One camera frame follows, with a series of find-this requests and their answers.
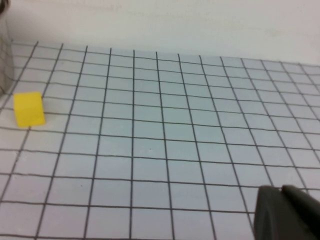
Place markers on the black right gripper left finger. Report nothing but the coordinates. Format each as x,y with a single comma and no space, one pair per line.
272,217

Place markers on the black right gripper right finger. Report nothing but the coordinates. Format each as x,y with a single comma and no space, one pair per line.
305,212

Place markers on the stainless steel cooking pot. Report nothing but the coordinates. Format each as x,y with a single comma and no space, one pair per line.
5,62

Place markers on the yellow foam cube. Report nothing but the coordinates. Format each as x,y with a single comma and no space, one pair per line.
28,110

